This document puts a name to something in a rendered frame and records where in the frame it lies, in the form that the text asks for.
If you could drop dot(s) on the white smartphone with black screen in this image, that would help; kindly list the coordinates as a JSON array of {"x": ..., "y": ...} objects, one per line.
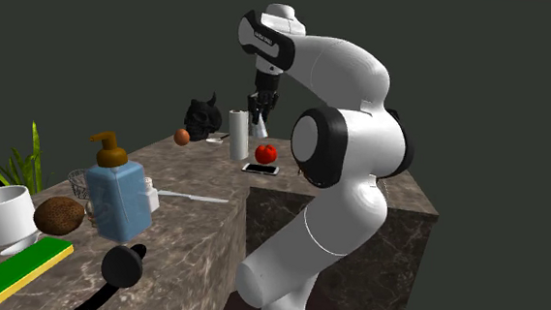
[{"x": 260, "y": 169}]

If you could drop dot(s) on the white cup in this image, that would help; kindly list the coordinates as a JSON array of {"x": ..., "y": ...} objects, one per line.
[{"x": 3, "y": 216}]

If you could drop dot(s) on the brown egg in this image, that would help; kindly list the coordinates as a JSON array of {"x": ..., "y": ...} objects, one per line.
[{"x": 181, "y": 137}]

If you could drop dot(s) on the black horned skull figure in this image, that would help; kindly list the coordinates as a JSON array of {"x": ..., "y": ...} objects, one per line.
[{"x": 202, "y": 119}]

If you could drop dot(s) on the black round ladle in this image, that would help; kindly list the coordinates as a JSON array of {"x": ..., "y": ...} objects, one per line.
[{"x": 122, "y": 265}]

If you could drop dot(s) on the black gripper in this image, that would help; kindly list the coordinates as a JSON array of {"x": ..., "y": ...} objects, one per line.
[{"x": 267, "y": 83}]

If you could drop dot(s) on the silver knife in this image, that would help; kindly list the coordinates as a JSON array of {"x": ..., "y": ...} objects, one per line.
[{"x": 193, "y": 197}]

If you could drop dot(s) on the red tomato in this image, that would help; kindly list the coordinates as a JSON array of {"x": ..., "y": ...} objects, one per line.
[{"x": 265, "y": 154}]

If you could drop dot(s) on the green leafy plant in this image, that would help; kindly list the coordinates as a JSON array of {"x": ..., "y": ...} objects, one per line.
[{"x": 22, "y": 169}]

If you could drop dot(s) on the white paper towel roll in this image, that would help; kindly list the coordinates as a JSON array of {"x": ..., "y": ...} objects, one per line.
[{"x": 238, "y": 136}]

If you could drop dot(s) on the green and yellow sponge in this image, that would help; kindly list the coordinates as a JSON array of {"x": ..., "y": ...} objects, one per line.
[{"x": 16, "y": 269}]

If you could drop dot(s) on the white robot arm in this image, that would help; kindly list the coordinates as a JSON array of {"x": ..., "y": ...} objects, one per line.
[{"x": 347, "y": 144}]

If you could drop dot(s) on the blue soap dispenser, brown pump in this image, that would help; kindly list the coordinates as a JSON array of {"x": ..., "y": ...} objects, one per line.
[{"x": 118, "y": 203}]

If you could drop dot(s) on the small white shaker bottle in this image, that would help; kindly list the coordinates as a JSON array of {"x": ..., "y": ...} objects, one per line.
[{"x": 151, "y": 197}]

